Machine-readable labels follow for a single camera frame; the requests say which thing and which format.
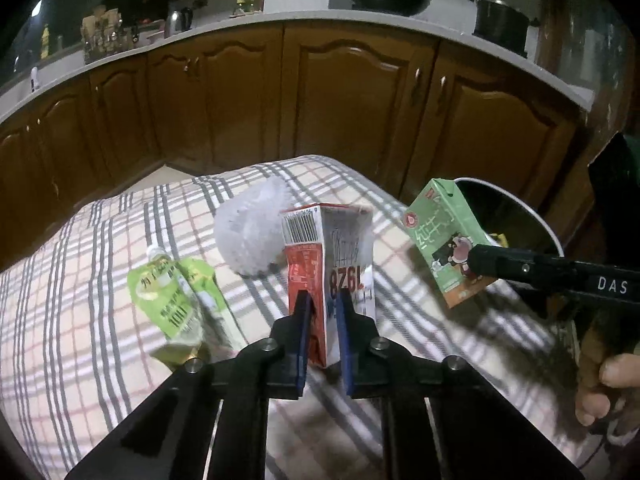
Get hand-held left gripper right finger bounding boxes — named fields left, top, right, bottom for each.
left=335, top=290, right=583, bottom=480

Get red white milk carton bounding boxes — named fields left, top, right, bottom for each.
left=279, top=202, right=377, bottom=367

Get light green drink pouch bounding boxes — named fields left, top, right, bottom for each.
left=126, top=246, right=241, bottom=366

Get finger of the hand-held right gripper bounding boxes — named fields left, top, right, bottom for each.
left=466, top=243, right=582, bottom=294

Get black cooking pot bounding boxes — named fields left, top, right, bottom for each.
left=465, top=0, right=541, bottom=54

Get plaid tablecloth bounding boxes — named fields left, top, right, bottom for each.
left=0, top=154, right=601, bottom=480

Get utensil holder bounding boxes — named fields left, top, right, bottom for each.
left=81, top=6, right=139, bottom=64

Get wooden lower cabinets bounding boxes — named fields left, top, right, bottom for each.
left=0, top=22, right=587, bottom=273

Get white round bin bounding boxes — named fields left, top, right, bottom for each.
left=450, top=176, right=567, bottom=262

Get person's right hand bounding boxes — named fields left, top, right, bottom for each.
left=575, top=316, right=640, bottom=428

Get green milk carton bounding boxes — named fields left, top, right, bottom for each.
left=402, top=176, right=499, bottom=310

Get steel electric kettle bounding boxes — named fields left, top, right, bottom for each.
left=164, top=7, right=195, bottom=37

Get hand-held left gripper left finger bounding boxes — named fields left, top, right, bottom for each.
left=65, top=290, right=313, bottom=480

